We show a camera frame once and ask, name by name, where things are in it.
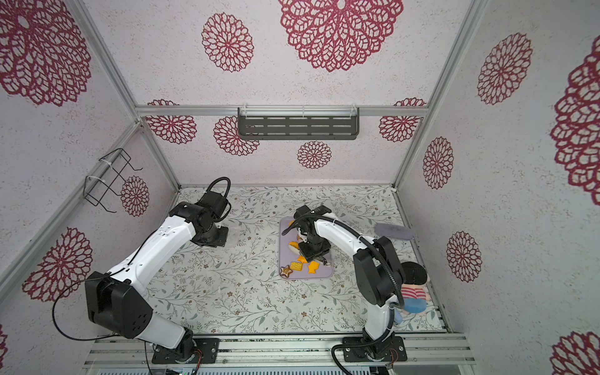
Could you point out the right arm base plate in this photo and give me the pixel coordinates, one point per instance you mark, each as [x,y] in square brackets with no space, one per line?
[390,350]

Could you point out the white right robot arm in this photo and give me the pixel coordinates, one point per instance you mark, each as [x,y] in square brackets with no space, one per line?
[378,271]

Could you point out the yellow waffle square cookie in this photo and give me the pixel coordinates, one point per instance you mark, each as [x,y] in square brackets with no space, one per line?
[296,266]

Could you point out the black wire wall rack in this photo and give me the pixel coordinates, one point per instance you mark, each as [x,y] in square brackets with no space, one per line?
[100,184]

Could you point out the grey slotted wall shelf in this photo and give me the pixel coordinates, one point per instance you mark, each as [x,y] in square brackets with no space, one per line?
[298,124]

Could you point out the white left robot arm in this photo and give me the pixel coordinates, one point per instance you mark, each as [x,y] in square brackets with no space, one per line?
[116,299]

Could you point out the clear resealable bag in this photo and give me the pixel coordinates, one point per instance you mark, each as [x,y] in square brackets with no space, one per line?
[236,237]

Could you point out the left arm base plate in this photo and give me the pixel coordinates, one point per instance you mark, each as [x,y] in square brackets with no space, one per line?
[202,350]

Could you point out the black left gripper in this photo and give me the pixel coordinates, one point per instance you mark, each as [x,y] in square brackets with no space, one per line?
[221,242]

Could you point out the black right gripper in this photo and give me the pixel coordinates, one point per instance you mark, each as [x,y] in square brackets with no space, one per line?
[315,251]

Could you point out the star chocolate cookie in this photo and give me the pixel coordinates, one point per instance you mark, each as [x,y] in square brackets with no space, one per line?
[285,272]

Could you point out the grey fabric glasses case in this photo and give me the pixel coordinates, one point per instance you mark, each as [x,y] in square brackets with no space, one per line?
[394,231]

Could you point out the lavender plastic tray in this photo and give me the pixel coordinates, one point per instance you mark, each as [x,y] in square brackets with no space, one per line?
[286,256]

